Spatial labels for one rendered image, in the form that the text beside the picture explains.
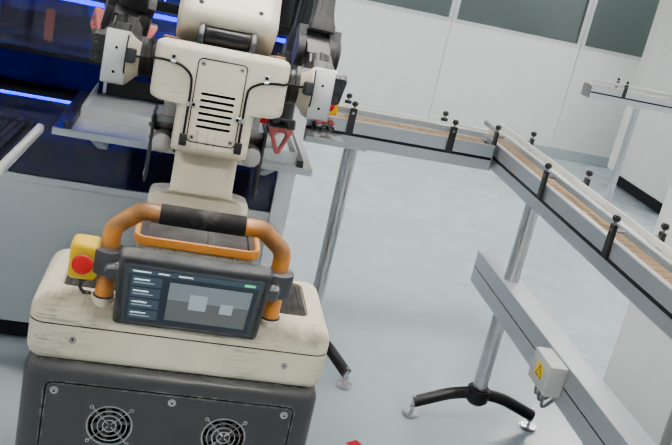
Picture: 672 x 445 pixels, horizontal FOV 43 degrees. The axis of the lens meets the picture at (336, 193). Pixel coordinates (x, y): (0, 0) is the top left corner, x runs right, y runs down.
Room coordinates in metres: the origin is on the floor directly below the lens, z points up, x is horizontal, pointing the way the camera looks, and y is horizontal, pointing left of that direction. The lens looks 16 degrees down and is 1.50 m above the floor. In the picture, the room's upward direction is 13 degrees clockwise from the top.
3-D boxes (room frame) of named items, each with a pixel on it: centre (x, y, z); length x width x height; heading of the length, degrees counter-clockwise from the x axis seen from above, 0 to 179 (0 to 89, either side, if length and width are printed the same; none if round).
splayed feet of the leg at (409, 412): (2.66, -0.63, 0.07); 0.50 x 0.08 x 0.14; 101
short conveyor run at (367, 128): (2.89, -0.16, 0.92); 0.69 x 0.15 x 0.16; 101
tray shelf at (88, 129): (2.43, 0.47, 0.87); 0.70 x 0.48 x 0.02; 101
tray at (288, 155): (2.41, 0.29, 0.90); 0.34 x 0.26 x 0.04; 12
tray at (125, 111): (2.46, 0.65, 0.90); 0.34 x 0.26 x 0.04; 11
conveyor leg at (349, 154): (2.86, -0.02, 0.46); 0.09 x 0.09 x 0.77; 11
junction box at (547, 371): (2.13, -0.67, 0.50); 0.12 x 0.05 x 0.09; 11
